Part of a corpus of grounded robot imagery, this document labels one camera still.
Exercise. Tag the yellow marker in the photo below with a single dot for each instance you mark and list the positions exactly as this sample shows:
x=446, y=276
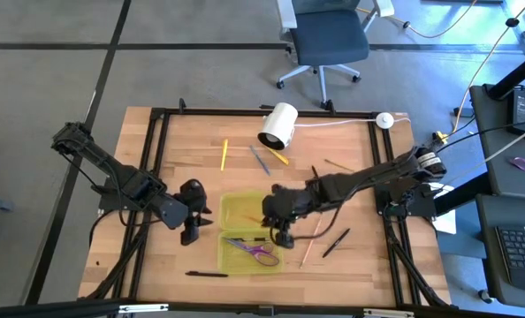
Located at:
x=279, y=156

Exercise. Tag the black side desk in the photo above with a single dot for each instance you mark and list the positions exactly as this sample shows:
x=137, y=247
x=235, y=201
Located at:
x=496, y=146

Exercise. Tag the yellow pencil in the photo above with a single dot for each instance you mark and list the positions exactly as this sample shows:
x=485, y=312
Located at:
x=223, y=155

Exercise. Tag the black aluminium table frame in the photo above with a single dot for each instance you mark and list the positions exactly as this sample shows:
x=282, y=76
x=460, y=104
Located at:
x=209, y=112

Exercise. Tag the long black pen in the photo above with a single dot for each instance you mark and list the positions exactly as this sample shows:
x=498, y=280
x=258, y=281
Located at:
x=205, y=274

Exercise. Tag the white round puck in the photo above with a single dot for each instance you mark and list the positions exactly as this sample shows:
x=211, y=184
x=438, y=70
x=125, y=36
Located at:
x=384, y=120

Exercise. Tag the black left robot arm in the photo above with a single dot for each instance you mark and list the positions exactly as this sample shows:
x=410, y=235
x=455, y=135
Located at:
x=130, y=185

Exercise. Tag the purple scissors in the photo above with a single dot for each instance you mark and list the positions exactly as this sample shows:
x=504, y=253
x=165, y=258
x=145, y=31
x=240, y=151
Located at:
x=244, y=245

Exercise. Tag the short black pen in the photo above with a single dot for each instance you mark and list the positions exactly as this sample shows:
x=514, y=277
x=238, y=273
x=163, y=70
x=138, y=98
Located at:
x=258, y=239

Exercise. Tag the yellow translucent supply box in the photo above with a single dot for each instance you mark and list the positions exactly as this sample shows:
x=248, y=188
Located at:
x=238, y=207

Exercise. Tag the white paper sheet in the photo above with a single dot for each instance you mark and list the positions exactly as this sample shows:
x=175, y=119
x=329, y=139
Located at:
x=446, y=223

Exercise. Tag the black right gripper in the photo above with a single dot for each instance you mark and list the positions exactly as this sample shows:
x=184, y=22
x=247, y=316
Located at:
x=289, y=203

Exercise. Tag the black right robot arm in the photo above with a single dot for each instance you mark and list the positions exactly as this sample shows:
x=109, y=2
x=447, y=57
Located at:
x=368, y=179

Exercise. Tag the black keyboard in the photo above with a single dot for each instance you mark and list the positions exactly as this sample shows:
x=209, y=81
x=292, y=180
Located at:
x=523, y=252

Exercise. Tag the blue grey pen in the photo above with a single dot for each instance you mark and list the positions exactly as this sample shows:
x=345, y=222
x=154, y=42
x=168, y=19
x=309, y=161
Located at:
x=260, y=161

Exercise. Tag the blue white office chair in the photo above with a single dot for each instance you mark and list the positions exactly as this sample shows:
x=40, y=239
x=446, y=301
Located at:
x=329, y=35

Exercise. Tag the black power adapter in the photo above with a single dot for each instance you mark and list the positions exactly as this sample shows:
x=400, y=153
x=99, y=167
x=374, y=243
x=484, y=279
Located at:
x=524, y=110

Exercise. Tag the natural wood pencil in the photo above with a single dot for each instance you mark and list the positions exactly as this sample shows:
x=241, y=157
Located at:
x=309, y=247

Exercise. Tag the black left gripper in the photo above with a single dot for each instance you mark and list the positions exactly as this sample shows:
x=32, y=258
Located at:
x=194, y=194

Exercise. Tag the thin brown pencil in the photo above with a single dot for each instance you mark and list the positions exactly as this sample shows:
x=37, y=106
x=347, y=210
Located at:
x=338, y=165

